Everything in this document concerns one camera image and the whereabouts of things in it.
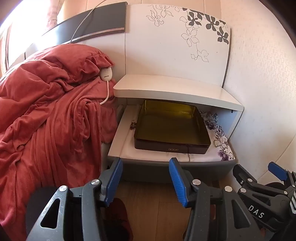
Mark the brown tin box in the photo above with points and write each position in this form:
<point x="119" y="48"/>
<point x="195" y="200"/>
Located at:
<point x="171" y="122"/>

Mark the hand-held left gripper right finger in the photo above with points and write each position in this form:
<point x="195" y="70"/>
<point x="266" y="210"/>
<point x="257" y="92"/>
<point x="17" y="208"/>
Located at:
<point x="178" y="180"/>

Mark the red velvet blanket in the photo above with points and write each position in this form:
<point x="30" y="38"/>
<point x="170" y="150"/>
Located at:
<point x="46" y="115"/>

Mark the grey and white bed headboard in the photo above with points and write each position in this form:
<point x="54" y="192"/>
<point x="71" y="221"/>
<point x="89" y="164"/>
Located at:
<point x="92" y="25"/>

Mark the white floral cloth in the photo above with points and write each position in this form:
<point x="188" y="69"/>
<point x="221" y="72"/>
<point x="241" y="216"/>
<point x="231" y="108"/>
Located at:
<point x="219" y="139"/>

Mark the white nightstand with floral print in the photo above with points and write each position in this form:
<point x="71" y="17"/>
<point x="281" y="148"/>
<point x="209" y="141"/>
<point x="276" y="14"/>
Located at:
<point x="173" y="58"/>

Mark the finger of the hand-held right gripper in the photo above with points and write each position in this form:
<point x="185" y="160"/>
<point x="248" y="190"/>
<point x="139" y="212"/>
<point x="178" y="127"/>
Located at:
<point x="276" y="170"/>
<point x="241" y="176"/>

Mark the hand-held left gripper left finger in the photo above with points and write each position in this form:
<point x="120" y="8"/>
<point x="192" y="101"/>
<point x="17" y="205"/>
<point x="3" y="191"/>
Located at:
<point x="114" y="180"/>

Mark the pink curtain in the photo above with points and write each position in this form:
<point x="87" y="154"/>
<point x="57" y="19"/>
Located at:
<point x="55" y="14"/>

